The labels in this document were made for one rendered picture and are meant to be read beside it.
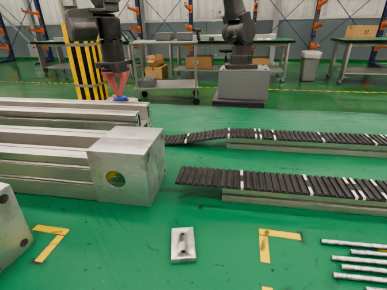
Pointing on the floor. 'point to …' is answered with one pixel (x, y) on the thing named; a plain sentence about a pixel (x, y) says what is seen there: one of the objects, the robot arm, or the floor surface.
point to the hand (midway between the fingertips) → (118, 93)
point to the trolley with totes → (151, 84)
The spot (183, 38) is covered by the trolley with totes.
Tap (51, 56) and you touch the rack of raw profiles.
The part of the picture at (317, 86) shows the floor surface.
